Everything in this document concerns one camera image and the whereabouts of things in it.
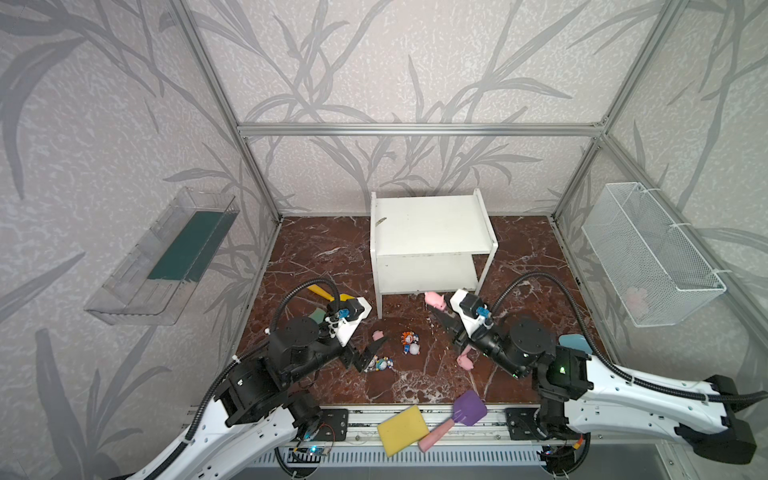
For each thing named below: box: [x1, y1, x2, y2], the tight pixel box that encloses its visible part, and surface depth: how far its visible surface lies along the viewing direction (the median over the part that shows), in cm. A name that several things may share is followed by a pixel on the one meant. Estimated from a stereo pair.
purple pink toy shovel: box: [417, 390, 488, 453], surface depth 76 cm
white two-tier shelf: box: [370, 188, 498, 319], surface depth 75 cm
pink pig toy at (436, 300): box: [424, 291, 447, 311], surface depth 60 cm
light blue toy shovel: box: [558, 333, 593, 354], surface depth 91 cm
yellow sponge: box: [378, 405, 429, 457], surface depth 73 cm
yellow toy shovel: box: [307, 284, 356, 302], surface depth 100 cm
